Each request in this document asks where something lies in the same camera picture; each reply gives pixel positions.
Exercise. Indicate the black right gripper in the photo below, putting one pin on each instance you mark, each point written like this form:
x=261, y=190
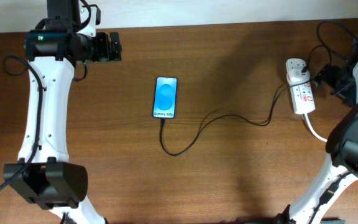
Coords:
x=327, y=73

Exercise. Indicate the blue Galaxy smartphone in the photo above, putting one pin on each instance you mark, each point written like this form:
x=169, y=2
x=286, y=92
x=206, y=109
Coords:
x=165, y=97

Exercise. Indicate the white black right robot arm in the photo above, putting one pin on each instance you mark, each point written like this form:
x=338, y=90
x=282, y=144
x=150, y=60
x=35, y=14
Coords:
x=340, y=168

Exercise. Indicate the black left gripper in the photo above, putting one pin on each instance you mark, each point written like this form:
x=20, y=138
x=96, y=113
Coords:
x=104, y=53

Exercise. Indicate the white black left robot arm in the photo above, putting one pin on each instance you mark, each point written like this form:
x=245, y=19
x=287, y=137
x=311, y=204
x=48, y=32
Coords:
x=43, y=174

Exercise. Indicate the white USB charger adapter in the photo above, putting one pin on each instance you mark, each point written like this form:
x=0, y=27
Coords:
x=296, y=76

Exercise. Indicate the white power strip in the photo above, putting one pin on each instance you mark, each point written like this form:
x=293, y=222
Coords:
x=301, y=94

